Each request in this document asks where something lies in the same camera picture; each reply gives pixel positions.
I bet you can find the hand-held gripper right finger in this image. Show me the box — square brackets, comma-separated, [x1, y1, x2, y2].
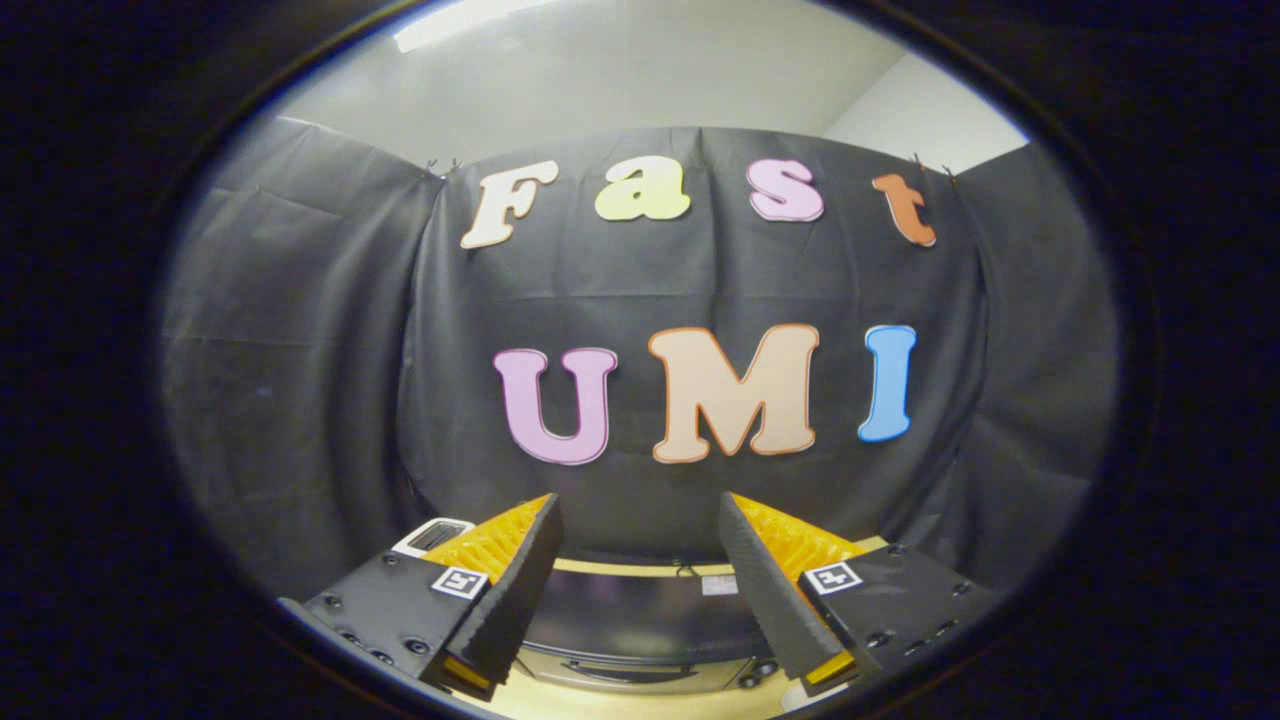
[717, 492, 1001, 698]

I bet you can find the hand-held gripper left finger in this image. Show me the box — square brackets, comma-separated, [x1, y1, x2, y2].
[275, 493, 564, 701]

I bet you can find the black toaster oven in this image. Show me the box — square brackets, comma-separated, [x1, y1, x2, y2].
[513, 568, 783, 695]

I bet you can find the white plastic box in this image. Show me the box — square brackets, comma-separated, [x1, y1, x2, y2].
[392, 517, 477, 558]

